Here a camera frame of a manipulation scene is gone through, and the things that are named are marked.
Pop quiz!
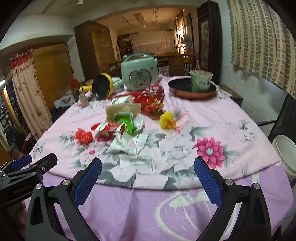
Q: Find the checkered curtain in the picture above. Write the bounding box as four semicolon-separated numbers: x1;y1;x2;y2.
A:
228;0;296;90

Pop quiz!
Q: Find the carved wooden desk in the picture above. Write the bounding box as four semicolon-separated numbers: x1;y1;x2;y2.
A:
154;53;197;76

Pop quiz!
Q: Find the purple fleece blanket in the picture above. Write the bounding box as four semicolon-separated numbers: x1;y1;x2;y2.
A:
23;162;293;241

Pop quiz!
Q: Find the green wrapper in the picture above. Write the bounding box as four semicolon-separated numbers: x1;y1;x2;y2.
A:
114;111;144;135

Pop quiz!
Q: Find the yellow frying pan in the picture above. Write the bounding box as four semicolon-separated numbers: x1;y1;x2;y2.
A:
79;73;114;100

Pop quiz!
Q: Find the red white carton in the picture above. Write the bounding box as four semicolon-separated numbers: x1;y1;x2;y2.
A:
91;122;125;142

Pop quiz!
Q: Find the standing fan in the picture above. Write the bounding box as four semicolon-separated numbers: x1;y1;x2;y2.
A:
181;35;193;55

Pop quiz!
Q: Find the white hanging sheet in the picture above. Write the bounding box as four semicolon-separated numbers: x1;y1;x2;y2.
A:
129;31;175;55

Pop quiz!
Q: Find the white plastic bag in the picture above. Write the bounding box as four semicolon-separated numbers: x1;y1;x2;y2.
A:
54;93;77;109

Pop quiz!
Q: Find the yellow artificial flower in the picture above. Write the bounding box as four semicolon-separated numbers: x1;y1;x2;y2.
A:
159;111;189;132

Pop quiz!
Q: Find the green rice cooker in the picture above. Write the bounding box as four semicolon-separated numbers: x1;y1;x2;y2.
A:
121;53;160;92

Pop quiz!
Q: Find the floral curtain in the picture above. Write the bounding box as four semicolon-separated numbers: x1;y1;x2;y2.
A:
10;50;52;141

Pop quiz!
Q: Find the white paper packet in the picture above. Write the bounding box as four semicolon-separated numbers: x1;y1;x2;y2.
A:
110;96;133;106

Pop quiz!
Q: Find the black chair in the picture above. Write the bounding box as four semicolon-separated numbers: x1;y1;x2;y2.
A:
255;93;296;144

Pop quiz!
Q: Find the dark framed panel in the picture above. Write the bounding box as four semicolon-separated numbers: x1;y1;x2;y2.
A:
197;1;221;84

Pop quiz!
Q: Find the wooden wardrobe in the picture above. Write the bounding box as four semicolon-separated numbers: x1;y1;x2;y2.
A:
74;20;116;80

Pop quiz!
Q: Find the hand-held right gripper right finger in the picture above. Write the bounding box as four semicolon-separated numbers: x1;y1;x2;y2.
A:
194;156;272;241

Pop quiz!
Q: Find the beige paper bag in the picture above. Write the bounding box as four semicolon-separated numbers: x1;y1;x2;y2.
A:
105;103;141;122

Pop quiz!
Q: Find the red ribbon flower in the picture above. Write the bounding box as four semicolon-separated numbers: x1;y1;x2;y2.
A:
74;128;93;145

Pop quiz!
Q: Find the red snack bag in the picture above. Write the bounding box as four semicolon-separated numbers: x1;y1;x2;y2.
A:
134;84;165;116

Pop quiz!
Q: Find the white paper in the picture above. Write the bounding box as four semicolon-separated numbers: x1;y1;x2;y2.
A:
109;133;149;156

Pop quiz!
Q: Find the green instant noodle cup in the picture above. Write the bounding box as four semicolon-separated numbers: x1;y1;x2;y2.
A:
190;70;213;93

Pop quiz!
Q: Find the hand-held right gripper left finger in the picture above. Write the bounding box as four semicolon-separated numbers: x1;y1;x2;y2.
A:
25;157;102;241

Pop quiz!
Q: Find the white plastic bucket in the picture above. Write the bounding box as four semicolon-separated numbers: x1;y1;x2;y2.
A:
272;134;296;180

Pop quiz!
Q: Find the pink floral blanket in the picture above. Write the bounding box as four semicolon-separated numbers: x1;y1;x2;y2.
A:
31;70;281;190

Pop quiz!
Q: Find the copper frying pan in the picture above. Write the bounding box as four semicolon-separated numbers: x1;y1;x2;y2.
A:
168;77;218;100

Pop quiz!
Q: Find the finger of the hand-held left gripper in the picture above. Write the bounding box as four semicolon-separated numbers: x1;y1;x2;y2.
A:
29;153;58;180
10;154;33;170

